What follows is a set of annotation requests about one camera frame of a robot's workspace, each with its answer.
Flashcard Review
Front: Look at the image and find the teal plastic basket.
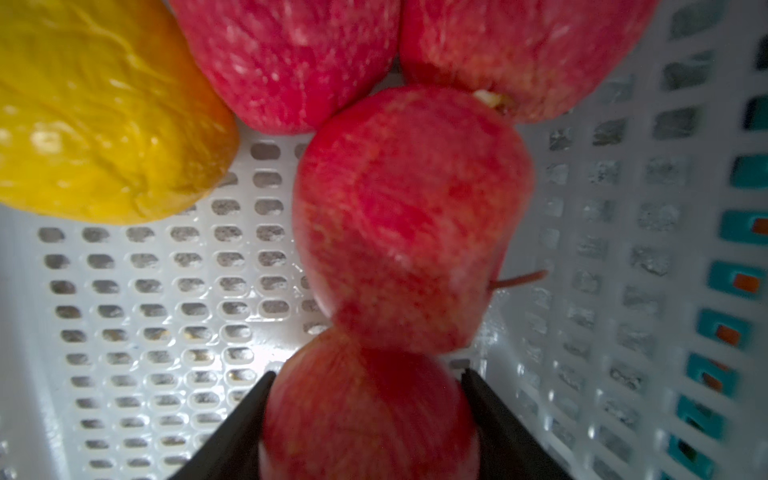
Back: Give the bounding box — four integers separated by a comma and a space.
667, 96, 767, 479

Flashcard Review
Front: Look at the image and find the red apple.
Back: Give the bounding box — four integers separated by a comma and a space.
292, 85, 535, 354
399, 0, 658, 124
259, 329, 481, 479
170, 0, 401, 135

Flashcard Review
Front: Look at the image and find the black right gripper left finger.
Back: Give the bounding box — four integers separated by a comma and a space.
171, 371, 276, 480

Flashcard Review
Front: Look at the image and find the yellow lemon with leaves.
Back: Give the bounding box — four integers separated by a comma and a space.
1, 1, 240, 225

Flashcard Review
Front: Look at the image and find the white plastic basket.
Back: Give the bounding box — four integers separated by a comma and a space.
1, 1, 767, 479

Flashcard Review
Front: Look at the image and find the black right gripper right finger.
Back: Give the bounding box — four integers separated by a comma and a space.
461, 368, 571, 480

